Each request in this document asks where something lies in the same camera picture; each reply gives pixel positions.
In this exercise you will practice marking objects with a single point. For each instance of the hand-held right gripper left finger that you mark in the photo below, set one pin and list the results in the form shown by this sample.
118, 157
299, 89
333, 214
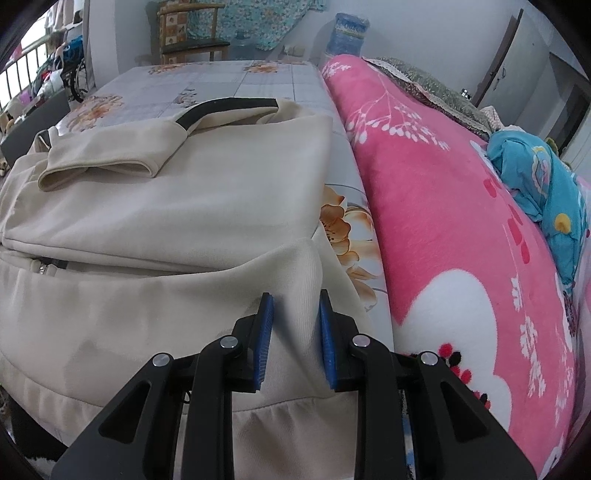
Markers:
263, 341

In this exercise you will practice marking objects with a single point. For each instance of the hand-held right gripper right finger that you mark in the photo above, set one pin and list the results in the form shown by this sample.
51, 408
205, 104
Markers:
328, 341

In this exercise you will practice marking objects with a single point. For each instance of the cream zip jacket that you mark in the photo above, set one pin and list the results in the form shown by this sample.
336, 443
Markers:
161, 217

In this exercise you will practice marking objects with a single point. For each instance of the pile of clothes and bags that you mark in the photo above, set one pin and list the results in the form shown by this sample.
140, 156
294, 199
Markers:
60, 60

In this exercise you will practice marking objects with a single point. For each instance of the pink floral blanket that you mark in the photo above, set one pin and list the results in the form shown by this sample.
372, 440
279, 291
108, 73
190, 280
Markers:
438, 230

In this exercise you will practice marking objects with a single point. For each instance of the blue floral cloth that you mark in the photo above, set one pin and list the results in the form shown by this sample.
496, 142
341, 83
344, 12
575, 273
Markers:
531, 175

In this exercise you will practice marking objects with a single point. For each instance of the plaid floral tablecloth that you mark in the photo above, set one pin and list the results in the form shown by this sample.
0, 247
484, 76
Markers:
221, 78

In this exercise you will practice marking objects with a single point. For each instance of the grey-green lace-trimmed blanket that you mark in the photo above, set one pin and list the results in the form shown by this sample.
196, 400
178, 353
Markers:
429, 83

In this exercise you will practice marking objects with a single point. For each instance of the clear water jug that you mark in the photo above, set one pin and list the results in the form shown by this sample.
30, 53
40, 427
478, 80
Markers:
242, 46

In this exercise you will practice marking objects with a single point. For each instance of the wooden chair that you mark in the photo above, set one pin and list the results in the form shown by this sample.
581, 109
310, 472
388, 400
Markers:
194, 46

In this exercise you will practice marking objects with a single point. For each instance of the water bottle with blue cover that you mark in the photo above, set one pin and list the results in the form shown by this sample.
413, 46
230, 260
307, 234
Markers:
346, 37

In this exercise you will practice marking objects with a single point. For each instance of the grey cabinet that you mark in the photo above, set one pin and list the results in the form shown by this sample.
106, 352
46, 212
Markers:
32, 124

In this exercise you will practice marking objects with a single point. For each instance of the teal floral hanging cloth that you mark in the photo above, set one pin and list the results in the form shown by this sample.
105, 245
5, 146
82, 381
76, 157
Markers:
258, 18

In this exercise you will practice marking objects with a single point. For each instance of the metal window railing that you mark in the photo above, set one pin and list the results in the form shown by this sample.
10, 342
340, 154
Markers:
27, 59

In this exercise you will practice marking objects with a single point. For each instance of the wall socket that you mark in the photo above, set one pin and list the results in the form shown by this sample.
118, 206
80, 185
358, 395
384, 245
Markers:
294, 49

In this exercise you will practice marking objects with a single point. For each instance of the door with brown frame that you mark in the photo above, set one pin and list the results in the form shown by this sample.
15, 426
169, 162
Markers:
521, 60

